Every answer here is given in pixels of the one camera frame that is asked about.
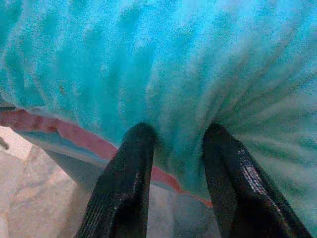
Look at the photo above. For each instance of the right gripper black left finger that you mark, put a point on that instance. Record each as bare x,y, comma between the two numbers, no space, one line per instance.
126,178

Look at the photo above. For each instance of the teal dotted pillow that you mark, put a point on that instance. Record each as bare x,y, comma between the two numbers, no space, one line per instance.
158,62

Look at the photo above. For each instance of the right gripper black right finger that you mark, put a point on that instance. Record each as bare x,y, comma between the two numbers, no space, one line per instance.
235,188

